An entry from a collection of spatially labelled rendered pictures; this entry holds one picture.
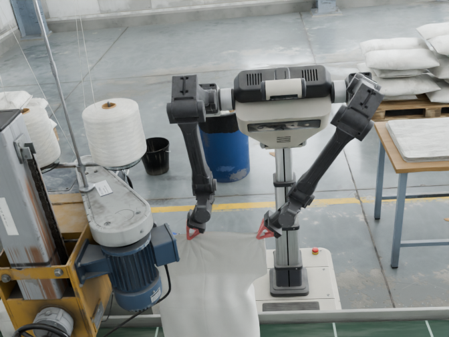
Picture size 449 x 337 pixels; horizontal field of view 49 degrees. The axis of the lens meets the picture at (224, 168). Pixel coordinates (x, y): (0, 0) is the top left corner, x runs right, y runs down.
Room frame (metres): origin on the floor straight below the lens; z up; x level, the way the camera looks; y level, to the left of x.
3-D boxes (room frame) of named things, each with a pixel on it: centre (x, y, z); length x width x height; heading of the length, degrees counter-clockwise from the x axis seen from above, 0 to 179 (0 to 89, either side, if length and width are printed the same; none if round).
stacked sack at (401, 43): (4.98, -1.89, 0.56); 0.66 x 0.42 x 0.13; 78
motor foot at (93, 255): (1.16, 0.40, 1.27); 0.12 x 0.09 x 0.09; 174
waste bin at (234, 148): (3.79, -0.03, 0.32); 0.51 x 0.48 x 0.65; 174
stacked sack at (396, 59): (4.60, -1.81, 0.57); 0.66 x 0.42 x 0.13; 76
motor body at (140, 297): (1.19, 0.31, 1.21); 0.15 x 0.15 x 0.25
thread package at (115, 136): (1.34, 0.31, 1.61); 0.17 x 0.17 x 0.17
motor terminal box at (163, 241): (1.22, 0.22, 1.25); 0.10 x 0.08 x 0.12; 19
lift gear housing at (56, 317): (1.06, 0.55, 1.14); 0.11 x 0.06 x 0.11; 84
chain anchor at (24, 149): (1.14, 0.49, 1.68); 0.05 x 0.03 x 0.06; 174
